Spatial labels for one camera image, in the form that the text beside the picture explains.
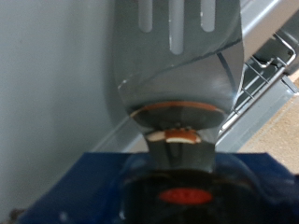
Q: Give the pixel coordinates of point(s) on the silver toaster oven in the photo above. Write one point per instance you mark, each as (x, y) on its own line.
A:
(46, 77)

